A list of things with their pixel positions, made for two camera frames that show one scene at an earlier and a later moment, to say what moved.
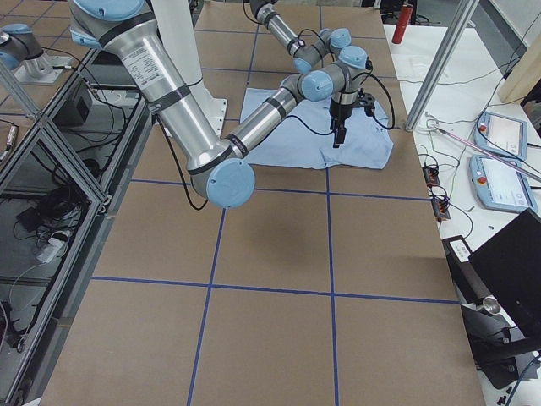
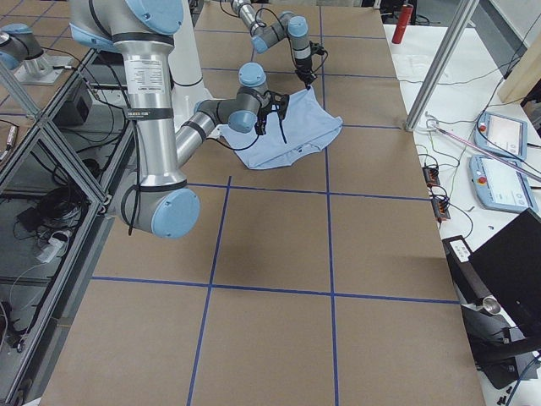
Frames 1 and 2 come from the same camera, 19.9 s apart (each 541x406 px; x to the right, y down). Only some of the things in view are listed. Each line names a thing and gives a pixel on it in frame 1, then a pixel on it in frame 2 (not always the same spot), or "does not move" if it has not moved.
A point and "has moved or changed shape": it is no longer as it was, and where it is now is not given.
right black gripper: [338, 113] -> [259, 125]
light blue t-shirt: [307, 139] has moved or changed shape
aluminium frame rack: [60, 167] does not move
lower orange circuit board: [439, 206] does not move
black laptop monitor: [510, 262] does not move
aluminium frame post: [459, 24] does not move
